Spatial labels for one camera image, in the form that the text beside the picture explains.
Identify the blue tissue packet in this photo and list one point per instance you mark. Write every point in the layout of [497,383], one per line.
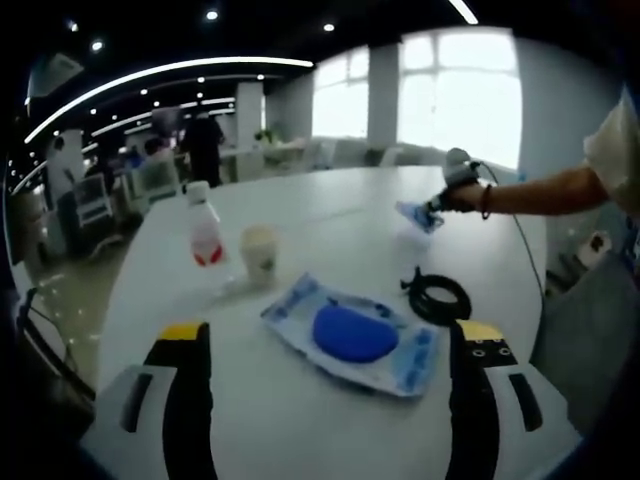
[412,215]

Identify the white mesh chair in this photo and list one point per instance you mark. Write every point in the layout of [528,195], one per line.
[94,200]

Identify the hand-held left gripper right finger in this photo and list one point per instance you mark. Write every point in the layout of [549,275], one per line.
[470,400]

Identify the clear packet with blue disc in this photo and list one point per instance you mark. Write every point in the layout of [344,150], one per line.
[350,335]

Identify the person's right hand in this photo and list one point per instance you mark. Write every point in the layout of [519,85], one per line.
[467,199]

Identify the clear water bottle red label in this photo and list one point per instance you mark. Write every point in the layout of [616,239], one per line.
[206,235]

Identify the white table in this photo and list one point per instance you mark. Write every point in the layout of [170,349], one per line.
[325,435]

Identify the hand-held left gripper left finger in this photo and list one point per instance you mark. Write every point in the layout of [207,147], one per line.
[190,400]

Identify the black tripod stand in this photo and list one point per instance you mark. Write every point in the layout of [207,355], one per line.
[55,345]

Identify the small white device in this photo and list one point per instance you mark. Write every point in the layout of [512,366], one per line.
[597,250]

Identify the potted green plant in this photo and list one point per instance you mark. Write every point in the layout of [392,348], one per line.
[265,136]

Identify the white paper cup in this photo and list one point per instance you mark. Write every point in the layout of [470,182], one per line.
[260,255]

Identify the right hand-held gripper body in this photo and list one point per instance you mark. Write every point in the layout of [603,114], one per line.
[460,170]

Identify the person's cream sleeve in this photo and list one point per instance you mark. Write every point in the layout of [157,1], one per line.
[615,150]

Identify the grey cloth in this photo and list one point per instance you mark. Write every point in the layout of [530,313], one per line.
[590,350]

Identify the curved ceiling light strip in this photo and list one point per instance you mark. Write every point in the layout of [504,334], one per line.
[250,61]

